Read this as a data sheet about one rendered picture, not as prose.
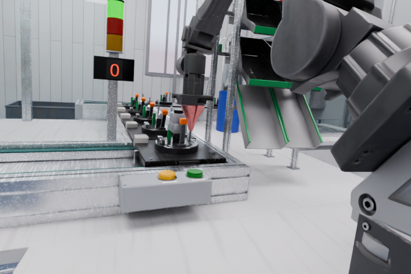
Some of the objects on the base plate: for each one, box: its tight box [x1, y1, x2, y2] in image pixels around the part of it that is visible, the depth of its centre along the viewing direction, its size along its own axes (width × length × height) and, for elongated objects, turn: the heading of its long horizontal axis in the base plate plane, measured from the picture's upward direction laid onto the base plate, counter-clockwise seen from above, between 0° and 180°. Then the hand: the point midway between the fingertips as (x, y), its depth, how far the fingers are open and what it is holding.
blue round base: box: [216, 91, 239, 133], centre depth 181 cm, size 16×16×27 cm
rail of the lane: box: [0, 160, 251, 228], centre depth 62 cm, size 6×89×11 cm
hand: (190, 127), depth 73 cm, fingers closed
